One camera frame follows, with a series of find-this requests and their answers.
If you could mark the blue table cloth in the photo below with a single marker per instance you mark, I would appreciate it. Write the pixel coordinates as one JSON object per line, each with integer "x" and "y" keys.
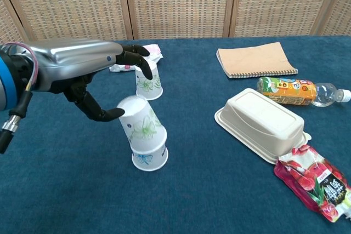
{"x": 192, "y": 190}

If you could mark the pink white wet wipes pack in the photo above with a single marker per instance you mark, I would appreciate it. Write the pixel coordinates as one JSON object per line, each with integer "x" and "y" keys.
{"x": 155, "y": 50}

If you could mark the red lychee snack pouch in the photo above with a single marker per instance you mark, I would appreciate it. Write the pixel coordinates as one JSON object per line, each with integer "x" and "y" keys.
{"x": 315, "y": 182}

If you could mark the blue flower paper cup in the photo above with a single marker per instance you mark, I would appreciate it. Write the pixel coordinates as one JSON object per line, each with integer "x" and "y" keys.
{"x": 153, "y": 162}

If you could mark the large green flower paper cup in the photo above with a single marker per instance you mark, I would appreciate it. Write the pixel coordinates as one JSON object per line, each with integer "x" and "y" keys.
{"x": 142, "y": 127}

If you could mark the woven rattan screen panel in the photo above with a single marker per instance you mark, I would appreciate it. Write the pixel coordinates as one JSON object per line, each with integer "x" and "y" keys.
{"x": 279, "y": 4}
{"x": 71, "y": 4}
{"x": 8, "y": 25}
{"x": 178, "y": 4}
{"x": 340, "y": 17}

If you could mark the orange label plastic bottle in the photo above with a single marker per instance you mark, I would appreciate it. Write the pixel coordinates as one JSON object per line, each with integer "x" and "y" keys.
{"x": 290, "y": 91}

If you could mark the small green flower paper cup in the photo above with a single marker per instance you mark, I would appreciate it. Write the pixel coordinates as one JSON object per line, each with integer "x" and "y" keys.
{"x": 149, "y": 88}

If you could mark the brown spiral notebook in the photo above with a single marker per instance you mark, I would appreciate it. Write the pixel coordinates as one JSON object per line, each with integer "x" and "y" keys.
{"x": 255, "y": 60}

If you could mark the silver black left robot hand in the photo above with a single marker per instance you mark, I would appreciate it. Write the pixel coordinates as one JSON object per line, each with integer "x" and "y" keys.
{"x": 71, "y": 58}

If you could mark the beige takeout food container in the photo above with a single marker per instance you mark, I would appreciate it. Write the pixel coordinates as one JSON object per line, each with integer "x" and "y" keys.
{"x": 260, "y": 121}

